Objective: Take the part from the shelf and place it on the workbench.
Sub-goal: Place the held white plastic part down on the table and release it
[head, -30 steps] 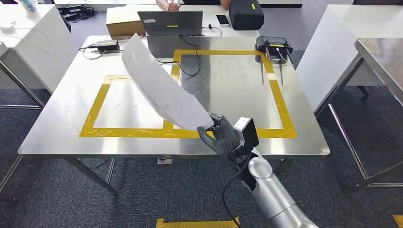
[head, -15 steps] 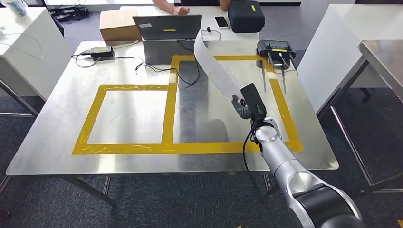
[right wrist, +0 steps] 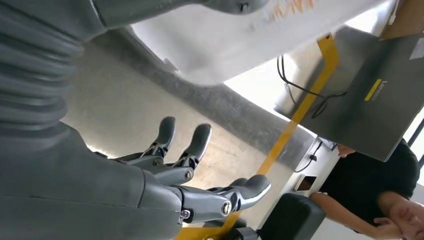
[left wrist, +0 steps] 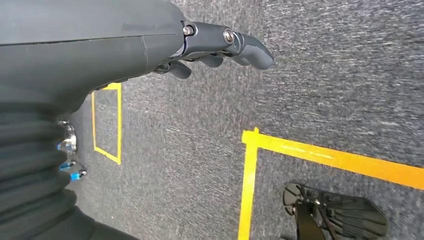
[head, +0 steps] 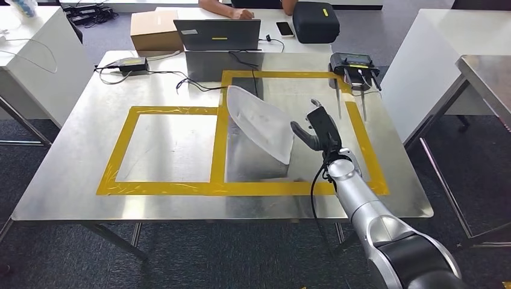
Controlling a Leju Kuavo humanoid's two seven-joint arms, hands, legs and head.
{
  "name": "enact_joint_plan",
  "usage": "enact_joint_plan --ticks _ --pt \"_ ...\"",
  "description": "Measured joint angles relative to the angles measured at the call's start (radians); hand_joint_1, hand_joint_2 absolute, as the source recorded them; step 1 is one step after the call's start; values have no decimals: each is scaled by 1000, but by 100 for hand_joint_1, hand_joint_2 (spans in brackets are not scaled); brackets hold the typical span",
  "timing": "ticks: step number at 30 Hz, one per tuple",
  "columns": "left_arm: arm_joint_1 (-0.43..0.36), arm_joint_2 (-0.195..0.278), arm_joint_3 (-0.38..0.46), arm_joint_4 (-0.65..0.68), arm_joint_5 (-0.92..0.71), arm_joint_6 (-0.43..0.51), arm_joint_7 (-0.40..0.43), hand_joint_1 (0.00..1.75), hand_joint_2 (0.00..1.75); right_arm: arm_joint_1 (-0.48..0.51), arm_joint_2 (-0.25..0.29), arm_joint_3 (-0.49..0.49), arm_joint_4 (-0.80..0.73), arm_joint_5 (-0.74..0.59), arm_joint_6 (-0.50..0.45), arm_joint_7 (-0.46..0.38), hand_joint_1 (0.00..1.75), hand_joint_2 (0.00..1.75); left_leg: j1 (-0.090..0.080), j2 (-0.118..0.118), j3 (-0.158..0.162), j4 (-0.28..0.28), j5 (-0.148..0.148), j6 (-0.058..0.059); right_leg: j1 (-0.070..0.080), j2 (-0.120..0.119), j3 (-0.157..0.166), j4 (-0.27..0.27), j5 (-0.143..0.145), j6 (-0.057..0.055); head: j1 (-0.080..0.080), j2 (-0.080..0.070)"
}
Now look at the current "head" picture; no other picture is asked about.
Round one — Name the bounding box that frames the white plastic shell part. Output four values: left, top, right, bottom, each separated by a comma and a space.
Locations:
226, 85, 295, 165

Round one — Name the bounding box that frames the steel workbench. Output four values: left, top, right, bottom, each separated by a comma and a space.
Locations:
0, 49, 434, 262

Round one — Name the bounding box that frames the white desk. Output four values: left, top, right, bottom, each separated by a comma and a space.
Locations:
155, 5, 334, 55
381, 8, 511, 146
0, 5, 95, 128

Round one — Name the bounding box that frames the grey laptop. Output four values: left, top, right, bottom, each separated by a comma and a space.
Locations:
174, 19, 262, 52

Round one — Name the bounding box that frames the black smartphone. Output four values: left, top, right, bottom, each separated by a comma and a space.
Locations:
275, 20, 295, 39

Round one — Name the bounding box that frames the black remote controller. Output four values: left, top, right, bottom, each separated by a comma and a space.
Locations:
329, 52, 383, 93

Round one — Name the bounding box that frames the black carrying case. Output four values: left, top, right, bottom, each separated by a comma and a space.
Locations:
292, 2, 341, 45

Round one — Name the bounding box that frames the person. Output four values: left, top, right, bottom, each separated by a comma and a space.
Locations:
198, 0, 299, 20

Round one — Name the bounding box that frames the black power adapter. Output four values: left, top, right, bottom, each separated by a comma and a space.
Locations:
118, 57, 149, 73

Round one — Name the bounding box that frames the brown cardboard box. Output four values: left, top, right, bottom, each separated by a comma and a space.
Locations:
130, 10, 185, 52

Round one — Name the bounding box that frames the steel table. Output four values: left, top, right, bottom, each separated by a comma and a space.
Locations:
419, 55, 511, 250
0, 95, 52, 148

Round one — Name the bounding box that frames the clear plastic bottle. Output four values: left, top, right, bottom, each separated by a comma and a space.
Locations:
11, 0, 39, 19

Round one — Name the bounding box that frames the large yellow tape frame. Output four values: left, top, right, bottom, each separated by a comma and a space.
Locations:
210, 70, 390, 197

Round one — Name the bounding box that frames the pale wrist camera on bracket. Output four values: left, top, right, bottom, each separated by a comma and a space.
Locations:
306, 105, 344, 157

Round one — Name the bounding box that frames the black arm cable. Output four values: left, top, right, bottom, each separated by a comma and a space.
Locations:
309, 153, 352, 289

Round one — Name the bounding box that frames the black cable with plug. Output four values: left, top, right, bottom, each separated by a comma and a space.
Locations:
259, 34, 286, 54

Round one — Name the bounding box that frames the black laptop power cable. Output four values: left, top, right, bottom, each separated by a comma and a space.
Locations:
146, 49, 265, 98

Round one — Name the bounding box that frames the small yellow tape frame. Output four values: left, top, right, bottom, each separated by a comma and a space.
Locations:
96, 105, 221, 197

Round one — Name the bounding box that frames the black adapter mains cable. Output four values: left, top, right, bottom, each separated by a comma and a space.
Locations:
93, 60, 121, 85

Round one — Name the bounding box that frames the black cable bundle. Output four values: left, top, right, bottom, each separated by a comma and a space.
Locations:
63, 3, 119, 29

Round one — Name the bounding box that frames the thin white wire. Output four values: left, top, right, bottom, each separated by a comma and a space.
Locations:
0, 37, 58, 75

